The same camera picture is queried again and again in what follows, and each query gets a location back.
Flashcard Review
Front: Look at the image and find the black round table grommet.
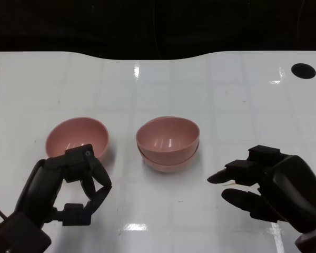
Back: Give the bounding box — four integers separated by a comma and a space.
290, 63, 316, 79

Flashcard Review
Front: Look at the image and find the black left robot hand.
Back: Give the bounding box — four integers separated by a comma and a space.
13, 143, 113, 228

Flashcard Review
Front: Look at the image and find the pink plastic bowl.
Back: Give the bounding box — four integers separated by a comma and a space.
135, 116, 201, 161
138, 143, 201, 174
45, 116, 110, 163

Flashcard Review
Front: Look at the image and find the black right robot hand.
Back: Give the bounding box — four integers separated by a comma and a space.
206, 144, 316, 235

